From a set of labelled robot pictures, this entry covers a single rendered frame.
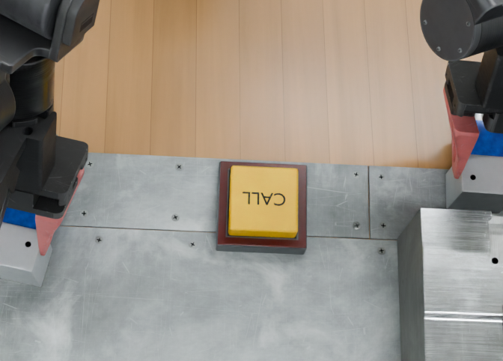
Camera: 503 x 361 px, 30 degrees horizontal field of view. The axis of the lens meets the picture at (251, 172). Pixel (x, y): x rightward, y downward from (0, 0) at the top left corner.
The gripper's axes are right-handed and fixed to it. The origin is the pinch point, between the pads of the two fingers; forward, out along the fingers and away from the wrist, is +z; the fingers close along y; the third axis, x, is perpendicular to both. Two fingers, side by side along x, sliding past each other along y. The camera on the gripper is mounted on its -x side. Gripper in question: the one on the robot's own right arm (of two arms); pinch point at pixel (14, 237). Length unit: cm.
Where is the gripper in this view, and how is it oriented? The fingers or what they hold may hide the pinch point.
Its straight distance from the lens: 81.4
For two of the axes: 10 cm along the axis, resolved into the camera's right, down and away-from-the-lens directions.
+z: -1.6, 7.5, 6.4
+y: 9.8, 2.2, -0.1
